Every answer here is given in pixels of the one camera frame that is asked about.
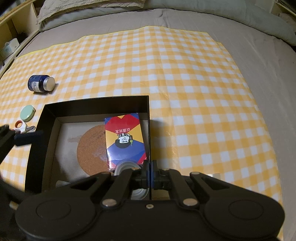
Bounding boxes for black storage box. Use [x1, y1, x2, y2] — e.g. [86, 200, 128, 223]
[25, 95, 150, 194]

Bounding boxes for colourful card box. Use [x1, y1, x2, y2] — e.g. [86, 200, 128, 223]
[104, 113, 147, 171]

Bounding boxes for grey green pillow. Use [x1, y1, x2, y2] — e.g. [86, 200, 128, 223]
[38, 1, 295, 46]

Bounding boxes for beige quilted pillow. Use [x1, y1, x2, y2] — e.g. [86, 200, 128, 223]
[37, 0, 145, 24]

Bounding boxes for round cork coaster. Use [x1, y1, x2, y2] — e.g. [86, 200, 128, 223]
[77, 125, 108, 176]

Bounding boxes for white tissue box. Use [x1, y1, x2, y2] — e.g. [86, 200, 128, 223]
[0, 38, 20, 61]

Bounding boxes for yellow white checkered cloth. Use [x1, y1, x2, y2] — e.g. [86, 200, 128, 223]
[0, 26, 283, 240]

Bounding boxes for dark blue jar silver lid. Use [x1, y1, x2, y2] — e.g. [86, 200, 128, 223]
[28, 75, 56, 93]

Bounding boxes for orange white small scissors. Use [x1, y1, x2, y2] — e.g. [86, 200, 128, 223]
[14, 120, 36, 133]

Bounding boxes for mint green round case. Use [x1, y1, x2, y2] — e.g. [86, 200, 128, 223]
[20, 105, 36, 122]

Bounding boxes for wooden bedside shelf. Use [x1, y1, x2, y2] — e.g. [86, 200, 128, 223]
[1, 1, 39, 75]

